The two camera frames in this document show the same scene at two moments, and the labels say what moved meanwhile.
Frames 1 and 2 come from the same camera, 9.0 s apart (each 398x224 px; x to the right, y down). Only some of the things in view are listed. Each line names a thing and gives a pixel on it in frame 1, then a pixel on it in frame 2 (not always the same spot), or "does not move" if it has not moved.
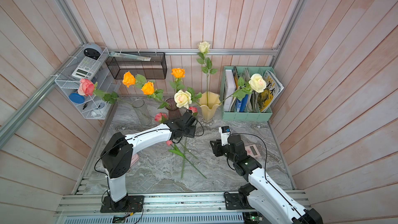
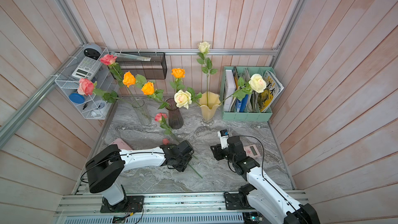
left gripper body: (189, 132) → (182, 162)
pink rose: (193, 110) → (115, 70)
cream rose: (257, 83) does not move
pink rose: (87, 87) does not move
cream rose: (204, 47) does not move
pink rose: (160, 117) does not move
